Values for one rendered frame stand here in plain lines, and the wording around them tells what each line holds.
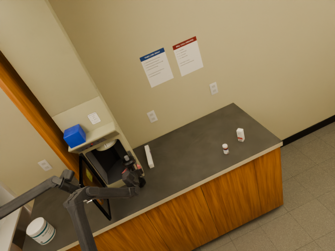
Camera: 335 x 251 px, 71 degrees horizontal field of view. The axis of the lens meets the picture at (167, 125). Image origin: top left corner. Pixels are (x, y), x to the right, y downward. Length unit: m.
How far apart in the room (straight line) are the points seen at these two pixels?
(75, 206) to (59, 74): 0.74
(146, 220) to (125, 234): 0.19
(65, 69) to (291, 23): 1.93
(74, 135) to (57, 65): 0.41
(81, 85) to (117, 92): 0.55
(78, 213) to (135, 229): 0.83
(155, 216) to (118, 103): 0.96
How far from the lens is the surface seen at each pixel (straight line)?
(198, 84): 2.16
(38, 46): 1.46
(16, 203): 1.51
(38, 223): 1.99
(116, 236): 1.97
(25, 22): 1.45
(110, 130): 1.52
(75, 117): 1.59
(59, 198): 2.29
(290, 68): 2.68
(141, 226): 1.93
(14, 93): 1.49
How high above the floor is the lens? 2.25
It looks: 34 degrees down
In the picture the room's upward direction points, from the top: 22 degrees counter-clockwise
